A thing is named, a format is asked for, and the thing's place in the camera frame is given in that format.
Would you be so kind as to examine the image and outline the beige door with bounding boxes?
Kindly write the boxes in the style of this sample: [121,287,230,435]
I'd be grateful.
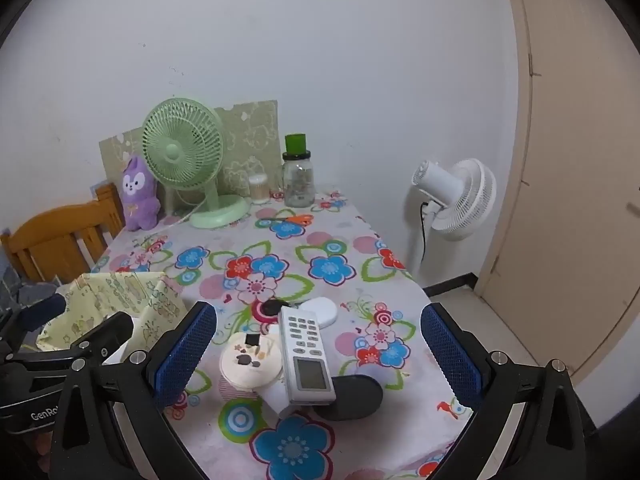
[476,0,639,382]

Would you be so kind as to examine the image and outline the white oval earbud case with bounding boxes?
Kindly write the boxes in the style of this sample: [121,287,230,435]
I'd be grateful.
[298,297,337,328]

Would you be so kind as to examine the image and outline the round beige pin cushion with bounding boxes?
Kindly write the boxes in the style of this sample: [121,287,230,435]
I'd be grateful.
[219,333,283,391]

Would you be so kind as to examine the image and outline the floral tablecloth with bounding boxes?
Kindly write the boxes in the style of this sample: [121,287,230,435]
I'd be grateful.
[96,191,471,479]

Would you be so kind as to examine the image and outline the black oval case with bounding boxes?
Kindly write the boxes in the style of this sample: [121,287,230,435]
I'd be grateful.
[312,374,384,422]

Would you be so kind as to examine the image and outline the orange handled scissors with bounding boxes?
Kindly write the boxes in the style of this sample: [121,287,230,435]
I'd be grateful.
[271,214,314,228]

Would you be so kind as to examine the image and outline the cotton swab container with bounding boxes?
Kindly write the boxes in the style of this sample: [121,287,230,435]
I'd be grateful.
[247,174,270,205]

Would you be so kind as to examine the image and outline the white remote control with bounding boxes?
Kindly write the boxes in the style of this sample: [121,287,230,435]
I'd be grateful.
[278,307,336,405]

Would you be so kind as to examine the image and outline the white standing fan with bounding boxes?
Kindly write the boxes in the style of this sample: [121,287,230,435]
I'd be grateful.
[408,158,497,280]

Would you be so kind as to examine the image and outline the green desk fan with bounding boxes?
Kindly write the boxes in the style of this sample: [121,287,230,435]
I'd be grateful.
[141,98,250,230]

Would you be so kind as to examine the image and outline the white fan power cable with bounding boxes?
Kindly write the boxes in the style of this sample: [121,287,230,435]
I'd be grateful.
[158,199,208,229]

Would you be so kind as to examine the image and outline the blue plaid bedding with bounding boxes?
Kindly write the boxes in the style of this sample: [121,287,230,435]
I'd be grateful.
[0,250,58,314]

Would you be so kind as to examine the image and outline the beige cartoon board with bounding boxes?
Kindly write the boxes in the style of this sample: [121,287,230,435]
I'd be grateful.
[99,100,282,196]

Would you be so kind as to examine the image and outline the black car key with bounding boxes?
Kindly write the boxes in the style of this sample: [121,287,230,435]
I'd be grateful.
[259,298,290,318]

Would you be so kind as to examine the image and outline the white 45W charger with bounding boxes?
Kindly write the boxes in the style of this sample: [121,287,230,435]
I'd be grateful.
[257,380,305,419]

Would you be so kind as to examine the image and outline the glass jar mug green lid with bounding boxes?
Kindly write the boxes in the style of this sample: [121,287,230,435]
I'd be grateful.
[282,132,316,208]

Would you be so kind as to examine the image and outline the yellow cartoon fabric box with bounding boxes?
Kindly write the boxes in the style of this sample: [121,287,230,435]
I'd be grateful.
[36,272,189,352]

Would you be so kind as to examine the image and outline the wooden bed headboard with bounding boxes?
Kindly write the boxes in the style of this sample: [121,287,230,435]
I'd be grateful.
[1,183,124,284]

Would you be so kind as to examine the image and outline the purple plush toy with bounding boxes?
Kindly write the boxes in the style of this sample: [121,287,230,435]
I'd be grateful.
[122,155,160,231]

